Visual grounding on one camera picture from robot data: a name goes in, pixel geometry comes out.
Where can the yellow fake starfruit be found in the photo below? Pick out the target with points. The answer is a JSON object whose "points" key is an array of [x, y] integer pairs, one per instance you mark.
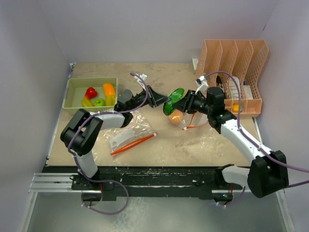
{"points": [[110, 100]]}

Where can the yellow block in organizer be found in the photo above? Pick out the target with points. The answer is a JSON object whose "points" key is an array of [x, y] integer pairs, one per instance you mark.
{"points": [[236, 108]]}

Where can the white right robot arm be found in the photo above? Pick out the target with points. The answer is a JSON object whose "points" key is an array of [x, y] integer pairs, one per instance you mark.
{"points": [[267, 172]]}

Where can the fake peach left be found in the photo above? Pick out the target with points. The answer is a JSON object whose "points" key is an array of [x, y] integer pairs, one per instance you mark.
{"points": [[176, 117]]}

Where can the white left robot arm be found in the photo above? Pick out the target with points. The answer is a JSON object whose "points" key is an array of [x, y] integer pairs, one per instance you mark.
{"points": [[80, 134]]}

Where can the aluminium frame rail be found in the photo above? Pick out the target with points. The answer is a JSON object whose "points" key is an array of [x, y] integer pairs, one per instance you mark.
{"points": [[51, 183]]}

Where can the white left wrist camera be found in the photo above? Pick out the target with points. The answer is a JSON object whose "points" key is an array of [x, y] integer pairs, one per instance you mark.
{"points": [[141, 78]]}

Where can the green fake custard apple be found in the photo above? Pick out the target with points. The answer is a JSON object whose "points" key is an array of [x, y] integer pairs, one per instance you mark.
{"points": [[99, 102]]}

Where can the small white box behind organizer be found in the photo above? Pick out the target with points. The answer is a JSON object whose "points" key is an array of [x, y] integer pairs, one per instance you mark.
{"points": [[195, 63]]}

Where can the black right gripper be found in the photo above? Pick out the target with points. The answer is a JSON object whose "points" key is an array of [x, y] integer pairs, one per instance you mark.
{"points": [[181, 104]]}

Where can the light green perforated basket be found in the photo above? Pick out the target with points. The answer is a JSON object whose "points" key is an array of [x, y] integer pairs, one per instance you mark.
{"points": [[76, 89]]}

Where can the fake watermelon slice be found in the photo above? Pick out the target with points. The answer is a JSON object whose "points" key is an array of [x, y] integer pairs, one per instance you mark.
{"points": [[174, 96]]}

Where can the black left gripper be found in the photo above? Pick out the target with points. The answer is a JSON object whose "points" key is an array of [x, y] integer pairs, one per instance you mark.
{"points": [[155, 99]]}

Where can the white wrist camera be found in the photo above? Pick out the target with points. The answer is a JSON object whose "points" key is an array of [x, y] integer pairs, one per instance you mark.
{"points": [[141, 78], [202, 84]]}

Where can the orange plastic file organizer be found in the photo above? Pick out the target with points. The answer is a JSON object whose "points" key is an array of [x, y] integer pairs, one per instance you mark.
{"points": [[241, 58]]}

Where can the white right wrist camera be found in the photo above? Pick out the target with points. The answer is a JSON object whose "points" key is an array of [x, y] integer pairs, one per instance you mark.
{"points": [[202, 84]]}

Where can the red fake strawberry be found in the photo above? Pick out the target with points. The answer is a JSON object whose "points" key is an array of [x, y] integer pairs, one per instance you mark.
{"points": [[90, 93]]}

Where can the white box in organizer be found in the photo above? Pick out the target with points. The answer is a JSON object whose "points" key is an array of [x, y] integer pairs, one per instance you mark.
{"points": [[248, 91]]}

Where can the clear zip bag orange seal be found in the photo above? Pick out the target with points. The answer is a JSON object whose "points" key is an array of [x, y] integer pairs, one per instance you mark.
{"points": [[136, 132]]}

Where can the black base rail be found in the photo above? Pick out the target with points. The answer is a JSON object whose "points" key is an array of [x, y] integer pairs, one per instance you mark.
{"points": [[196, 182]]}

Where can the white bottle in organizer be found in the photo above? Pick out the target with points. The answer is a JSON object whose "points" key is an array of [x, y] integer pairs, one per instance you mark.
{"points": [[234, 86]]}

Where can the black item in organizer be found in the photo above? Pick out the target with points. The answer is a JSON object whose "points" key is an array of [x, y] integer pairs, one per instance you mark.
{"points": [[219, 83]]}

